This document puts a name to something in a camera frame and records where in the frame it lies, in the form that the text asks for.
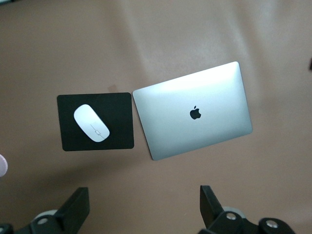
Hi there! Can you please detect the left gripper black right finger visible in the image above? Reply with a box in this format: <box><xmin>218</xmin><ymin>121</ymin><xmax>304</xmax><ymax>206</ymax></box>
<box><xmin>198</xmin><ymin>185</ymin><xmax>296</xmax><ymax>234</ymax></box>

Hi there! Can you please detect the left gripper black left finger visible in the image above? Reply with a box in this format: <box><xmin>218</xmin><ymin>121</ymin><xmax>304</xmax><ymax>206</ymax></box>
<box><xmin>14</xmin><ymin>187</ymin><xmax>90</xmax><ymax>234</ymax></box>

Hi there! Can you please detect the silver laptop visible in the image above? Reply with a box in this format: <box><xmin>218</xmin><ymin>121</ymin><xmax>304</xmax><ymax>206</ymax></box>
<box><xmin>132</xmin><ymin>61</ymin><xmax>253</xmax><ymax>161</ymax></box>

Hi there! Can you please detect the pink mesh pen cup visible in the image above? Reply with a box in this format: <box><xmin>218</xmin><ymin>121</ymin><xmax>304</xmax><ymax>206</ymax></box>
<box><xmin>0</xmin><ymin>154</ymin><xmax>9</xmax><ymax>177</ymax></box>

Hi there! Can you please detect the white computer mouse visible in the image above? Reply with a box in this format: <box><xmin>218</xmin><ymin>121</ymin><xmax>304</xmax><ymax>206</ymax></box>
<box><xmin>73</xmin><ymin>104</ymin><xmax>110</xmax><ymax>143</ymax></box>

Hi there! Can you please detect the black mouse pad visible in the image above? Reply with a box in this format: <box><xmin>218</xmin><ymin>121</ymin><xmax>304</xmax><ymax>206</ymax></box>
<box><xmin>57</xmin><ymin>92</ymin><xmax>135</xmax><ymax>152</ymax></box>

